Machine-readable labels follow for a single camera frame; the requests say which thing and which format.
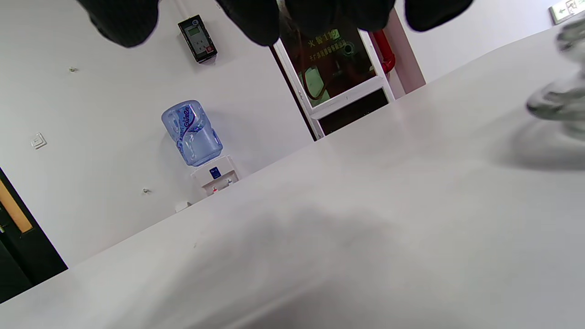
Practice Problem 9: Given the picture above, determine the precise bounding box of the person's right hand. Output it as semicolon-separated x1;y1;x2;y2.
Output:
75;0;475;48

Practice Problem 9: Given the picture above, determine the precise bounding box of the clear glass jar lid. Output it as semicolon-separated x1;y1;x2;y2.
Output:
526;18;585;134

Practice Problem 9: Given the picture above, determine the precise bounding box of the blue water jug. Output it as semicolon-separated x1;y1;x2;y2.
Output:
161;100;223;167

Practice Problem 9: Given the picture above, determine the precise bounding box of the white water dispenser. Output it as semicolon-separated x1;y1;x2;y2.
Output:
190;155;239;197

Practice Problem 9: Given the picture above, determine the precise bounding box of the black door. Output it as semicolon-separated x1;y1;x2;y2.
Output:
0;167;69;304

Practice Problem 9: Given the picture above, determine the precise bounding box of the red pipe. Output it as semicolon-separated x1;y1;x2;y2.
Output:
371;28;396;74

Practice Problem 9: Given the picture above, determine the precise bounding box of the exit sign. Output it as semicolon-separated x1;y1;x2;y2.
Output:
548;0;585;24

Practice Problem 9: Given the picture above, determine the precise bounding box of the black wall device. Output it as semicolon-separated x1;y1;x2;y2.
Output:
177;15;218;64

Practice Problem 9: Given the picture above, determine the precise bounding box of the white framed fire hose cabinet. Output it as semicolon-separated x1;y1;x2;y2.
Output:
270;9;428;141

